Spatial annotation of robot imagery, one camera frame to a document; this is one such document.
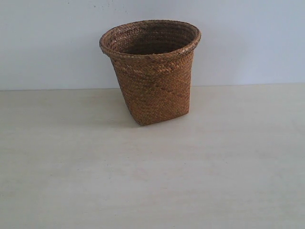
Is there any brown woven wicker basket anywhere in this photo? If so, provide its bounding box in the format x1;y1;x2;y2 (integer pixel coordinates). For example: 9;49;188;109
99;20;201;125

